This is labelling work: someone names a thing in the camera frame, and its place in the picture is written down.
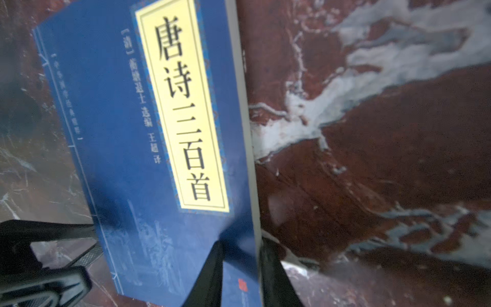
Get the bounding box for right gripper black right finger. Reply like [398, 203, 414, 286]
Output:
[260, 238, 303, 306]

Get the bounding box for blue book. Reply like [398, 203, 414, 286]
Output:
[33, 1, 262, 306]

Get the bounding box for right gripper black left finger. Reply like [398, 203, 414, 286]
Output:
[182, 241, 225, 307]

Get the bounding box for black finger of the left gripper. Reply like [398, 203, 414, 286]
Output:
[1, 266, 92, 306]
[1, 220, 103, 275]

